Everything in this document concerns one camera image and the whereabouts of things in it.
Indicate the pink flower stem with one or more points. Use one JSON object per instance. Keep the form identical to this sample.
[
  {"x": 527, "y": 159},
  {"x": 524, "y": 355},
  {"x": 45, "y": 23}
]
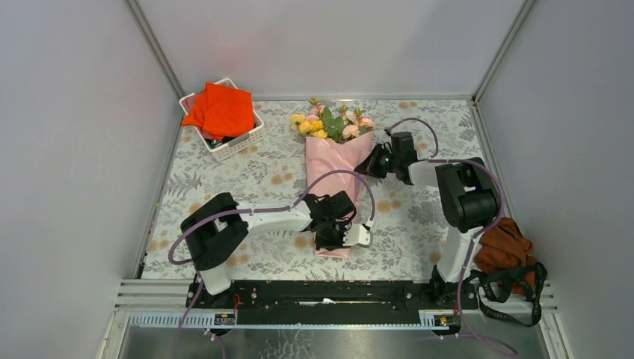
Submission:
[{"x": 317, "y": 111}]

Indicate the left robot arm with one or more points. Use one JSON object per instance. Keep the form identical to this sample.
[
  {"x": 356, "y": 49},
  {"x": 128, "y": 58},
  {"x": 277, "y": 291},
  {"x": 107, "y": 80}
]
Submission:
[{"x": 217, "y": 228}]

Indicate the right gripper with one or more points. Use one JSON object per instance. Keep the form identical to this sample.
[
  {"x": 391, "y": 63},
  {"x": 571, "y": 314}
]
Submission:
[{"x": 370, "y": 164}]

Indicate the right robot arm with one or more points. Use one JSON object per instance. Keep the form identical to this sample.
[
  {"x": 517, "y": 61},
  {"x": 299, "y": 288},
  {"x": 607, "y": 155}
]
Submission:
[{"x": 469, "y": 198}]

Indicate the floral table cloth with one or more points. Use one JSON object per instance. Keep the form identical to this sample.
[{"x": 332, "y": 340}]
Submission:
[{"x": 410, "y": 229}]

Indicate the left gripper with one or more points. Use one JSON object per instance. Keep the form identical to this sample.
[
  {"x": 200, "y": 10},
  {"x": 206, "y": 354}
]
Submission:
[{"x": 338, "y": 244}]

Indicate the white plastic basket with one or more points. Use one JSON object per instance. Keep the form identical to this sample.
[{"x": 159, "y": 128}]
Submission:
[{"x": 226, "y": 148}]

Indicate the yellow flower stem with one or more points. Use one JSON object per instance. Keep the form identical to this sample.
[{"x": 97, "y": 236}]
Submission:
[{"x": 308, "y": 125}]

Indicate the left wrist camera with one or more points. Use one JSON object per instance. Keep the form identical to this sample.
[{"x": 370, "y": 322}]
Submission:
[{"x": 358, "y": 235}]

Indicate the orange cloth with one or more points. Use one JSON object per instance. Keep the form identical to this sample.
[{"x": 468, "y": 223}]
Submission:
[{"x": 222, "y": 112}]

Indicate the pink white rose stems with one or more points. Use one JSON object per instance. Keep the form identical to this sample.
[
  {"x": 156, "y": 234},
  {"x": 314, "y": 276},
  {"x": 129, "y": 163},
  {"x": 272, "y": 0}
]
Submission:
[{"x": 343, "y": 124}]

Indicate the brown cloth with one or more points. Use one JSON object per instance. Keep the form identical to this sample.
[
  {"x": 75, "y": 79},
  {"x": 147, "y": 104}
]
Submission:
[{"x": 504, "y": 247}]

